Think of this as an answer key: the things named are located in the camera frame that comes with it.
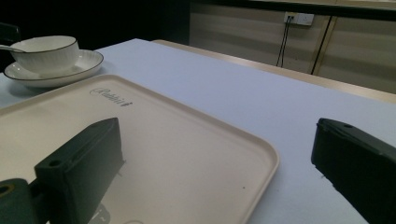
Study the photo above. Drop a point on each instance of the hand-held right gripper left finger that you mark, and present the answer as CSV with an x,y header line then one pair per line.
x,y
84,168

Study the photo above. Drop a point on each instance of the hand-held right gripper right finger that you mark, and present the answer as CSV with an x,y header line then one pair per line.
x,y
358,165

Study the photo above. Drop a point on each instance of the white ribbed plate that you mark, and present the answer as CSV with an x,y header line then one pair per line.
x,y
84,67

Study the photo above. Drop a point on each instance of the beige plastic tray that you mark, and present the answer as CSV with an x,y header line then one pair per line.
x,y
186,155

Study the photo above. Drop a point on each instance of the white ribbed bowl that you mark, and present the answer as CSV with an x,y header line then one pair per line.
x,y
46,54

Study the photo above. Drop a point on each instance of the metal spoon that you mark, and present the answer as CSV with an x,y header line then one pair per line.
x,y
11,48

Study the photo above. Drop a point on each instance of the white wall socket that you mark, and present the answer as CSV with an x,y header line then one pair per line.
x,y
299,18

